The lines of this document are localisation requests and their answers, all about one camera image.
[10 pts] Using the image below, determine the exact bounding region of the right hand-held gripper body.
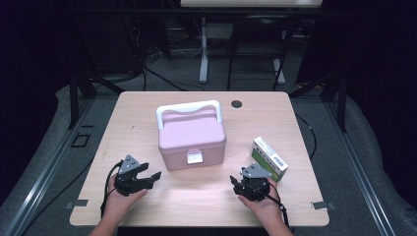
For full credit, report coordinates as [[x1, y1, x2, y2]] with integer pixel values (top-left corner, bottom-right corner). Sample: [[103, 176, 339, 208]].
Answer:
[[239, 162, 272, 202]]

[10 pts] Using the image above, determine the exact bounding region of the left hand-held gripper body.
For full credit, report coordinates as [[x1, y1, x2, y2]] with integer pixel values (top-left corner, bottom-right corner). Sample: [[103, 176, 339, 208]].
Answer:
[[113, 154, 155, 197]]

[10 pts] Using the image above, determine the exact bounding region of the green white medicine box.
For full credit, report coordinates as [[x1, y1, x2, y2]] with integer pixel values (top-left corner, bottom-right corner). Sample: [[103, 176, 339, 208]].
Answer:
[[250, 136, 289, 183]]

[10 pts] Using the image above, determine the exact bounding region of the pink storage box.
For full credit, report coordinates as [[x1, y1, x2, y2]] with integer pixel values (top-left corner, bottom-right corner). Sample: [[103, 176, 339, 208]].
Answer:
[[155, 99, 228, 172]]

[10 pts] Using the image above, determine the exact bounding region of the person's right hand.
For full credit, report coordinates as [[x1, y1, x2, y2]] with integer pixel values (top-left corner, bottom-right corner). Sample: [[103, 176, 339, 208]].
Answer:
[[237, 178, 287, 228]]

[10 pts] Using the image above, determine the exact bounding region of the person's left hand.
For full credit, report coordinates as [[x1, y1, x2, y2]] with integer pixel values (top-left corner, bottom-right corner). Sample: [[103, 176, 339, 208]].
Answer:
[[103, 174, 149, 223]]

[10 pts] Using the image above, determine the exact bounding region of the grey tape piece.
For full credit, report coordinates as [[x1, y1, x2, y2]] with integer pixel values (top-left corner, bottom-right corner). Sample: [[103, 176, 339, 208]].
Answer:
[[311, 201, 336, 210], [65, 199, 89, 209]]

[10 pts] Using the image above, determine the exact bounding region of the black metal stand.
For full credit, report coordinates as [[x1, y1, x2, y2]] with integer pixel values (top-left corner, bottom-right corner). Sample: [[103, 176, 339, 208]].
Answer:
[[288, 70, 348, 134], [67, 65, 126, 131]]

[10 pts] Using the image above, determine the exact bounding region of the white desk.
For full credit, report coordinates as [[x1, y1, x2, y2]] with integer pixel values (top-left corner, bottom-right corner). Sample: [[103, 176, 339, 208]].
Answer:
[[180, 0, 324, 86]]

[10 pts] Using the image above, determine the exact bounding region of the black curtain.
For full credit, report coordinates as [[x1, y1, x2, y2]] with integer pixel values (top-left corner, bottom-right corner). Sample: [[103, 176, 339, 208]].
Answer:
[[0, 0, 72, 205], [347, 0, 417, 210]]

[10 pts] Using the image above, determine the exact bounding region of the black chair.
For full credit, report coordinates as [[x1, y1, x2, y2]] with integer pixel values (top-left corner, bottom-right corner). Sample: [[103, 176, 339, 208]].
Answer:
[[226, 14, 301, 91]]

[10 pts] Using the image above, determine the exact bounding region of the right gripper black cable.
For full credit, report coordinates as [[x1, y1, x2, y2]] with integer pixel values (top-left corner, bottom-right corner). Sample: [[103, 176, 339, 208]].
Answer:
[[266, 183, 292, 231]]

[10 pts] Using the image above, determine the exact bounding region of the black floor cable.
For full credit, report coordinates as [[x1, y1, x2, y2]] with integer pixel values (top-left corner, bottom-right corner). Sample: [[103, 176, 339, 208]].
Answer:
[[20, 157, 96, 236], [142, 65, 206, 92], [295, 113, 319, 161]]

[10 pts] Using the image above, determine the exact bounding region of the metal floor rail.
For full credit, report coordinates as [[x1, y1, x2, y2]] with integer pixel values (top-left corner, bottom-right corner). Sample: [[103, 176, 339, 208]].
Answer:
[[0, 97, 96, 236], [324, 101, 398, 236]]

